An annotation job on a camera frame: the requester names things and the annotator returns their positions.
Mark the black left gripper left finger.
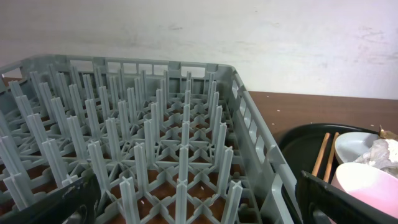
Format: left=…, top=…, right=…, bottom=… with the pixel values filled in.
left=1, top=174, right=101, bottom=224

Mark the round black tray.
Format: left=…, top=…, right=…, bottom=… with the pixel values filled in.
left=279, top=123, right=375, bottom=179

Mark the wooden chopstick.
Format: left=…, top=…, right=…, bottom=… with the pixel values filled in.
left=323, top=132, right=340, bottom=182
left=312, top=133, right=330, bottom=176

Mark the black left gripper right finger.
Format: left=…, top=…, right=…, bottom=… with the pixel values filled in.
left=297, top=170, right=397, bottom=224

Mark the gold snack wrapper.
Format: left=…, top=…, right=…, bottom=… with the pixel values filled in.
left=379, top=125, right=398, bottom=141

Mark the white round plate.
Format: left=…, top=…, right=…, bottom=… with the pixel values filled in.
left=335, top=132, right=379, bottom=164

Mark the pink plastic cup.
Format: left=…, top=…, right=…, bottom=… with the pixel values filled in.
left=331, top=162, right=397, bottom=218

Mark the grey plastic dishwasher rack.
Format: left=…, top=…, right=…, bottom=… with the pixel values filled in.
left=1, top=55, right=300, bottom=223

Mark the white tissue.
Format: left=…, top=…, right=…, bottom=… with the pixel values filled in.
left=354, top=139, right=397, bottom=178

